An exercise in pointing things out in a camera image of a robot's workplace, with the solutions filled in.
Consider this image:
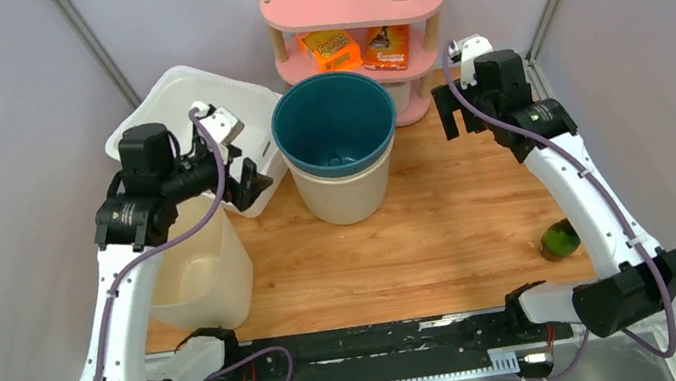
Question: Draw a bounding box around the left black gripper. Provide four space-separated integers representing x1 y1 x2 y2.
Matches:
153 128 276 222

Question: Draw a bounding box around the beige round bucket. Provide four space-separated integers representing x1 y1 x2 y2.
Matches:
286 138 395 225

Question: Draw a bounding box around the teal plastic bucket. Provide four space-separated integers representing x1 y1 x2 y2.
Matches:
271 71 397 179

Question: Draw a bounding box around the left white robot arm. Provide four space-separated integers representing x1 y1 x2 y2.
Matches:
78 105 272 381

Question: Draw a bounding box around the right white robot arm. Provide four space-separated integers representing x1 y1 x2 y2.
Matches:
432 49 676 342

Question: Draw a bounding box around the white square plastic bin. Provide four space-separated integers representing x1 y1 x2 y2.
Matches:
104 65 287 218

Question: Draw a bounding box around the orange snack box right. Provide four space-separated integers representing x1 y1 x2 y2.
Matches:
362 24 411 71

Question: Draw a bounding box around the orange snack box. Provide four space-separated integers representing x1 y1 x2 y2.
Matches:
362 24 411 71
296 29 363 73

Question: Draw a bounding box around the beige square waste bin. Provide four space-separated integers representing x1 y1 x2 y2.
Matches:
150 208 254 331

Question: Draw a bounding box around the orange snack box left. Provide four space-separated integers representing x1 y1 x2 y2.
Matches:
296 29 363 73

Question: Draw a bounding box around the pink three-tier shelf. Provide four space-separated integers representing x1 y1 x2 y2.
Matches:
259 0 444 126

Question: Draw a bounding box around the green bottle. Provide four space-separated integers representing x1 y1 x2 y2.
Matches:
538 218 581 262

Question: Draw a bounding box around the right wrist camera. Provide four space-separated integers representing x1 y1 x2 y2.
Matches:
447 34 494 89

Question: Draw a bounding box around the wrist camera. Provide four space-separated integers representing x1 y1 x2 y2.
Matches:
189 100 245 147
447 34 494 89

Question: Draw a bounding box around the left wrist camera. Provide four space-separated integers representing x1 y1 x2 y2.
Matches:
189 100 245 147

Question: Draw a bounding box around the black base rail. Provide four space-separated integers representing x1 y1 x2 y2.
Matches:
167 292 581 381

